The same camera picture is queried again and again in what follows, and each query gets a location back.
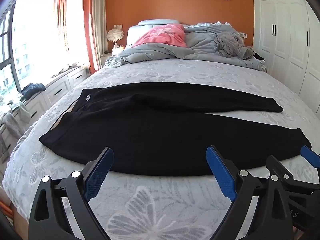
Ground bed with grey butterfly bedspread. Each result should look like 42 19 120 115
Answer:
2 56 320 240

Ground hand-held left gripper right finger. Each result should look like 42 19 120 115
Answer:
206 145 293 240

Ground grey crumpled garment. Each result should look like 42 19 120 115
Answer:
216 31 253 60

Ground pale crumpled clothes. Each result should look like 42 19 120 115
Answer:
0 99 34 143

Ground orange curtain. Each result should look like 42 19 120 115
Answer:
54 0 70 53
82 0 107 75

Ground dark blue cloth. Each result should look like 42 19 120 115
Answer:
21 83 47 98

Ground black pants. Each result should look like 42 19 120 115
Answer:
39 82 312 177

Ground white nightstand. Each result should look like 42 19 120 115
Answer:
99 47 125 69

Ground light blue headboard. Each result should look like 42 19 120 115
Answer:
127 19 189 48

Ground white wardrobe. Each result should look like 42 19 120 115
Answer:
252 0 320 105

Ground white feather lamp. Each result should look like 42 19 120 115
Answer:
107 28 124 48

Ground window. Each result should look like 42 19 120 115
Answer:
0 0 85 103

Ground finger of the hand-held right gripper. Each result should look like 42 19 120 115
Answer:
265 155 314 197
300 145 320 180

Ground white drawer cabinet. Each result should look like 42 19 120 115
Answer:
0 65 91 162

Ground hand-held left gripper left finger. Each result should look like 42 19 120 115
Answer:
28 147 114 240

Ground pink pillow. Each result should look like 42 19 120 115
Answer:
131 24 188 48

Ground grey duvet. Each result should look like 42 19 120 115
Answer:
104 21 266 72

